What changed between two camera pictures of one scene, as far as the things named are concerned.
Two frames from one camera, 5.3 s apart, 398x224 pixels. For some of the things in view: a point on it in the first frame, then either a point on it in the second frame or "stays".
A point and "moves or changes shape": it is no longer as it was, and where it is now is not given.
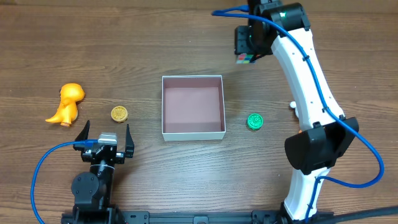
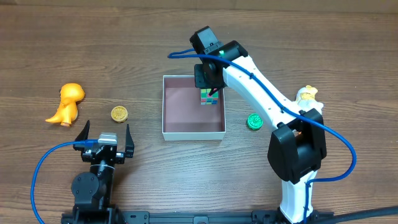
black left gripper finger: [84, 134] stays
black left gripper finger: [129, 145] stays
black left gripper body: [104, 155] stays
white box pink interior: [193, 107] stays
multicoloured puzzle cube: [244, 58] moves or changes shape
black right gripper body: [241, 42] → [204, 81]
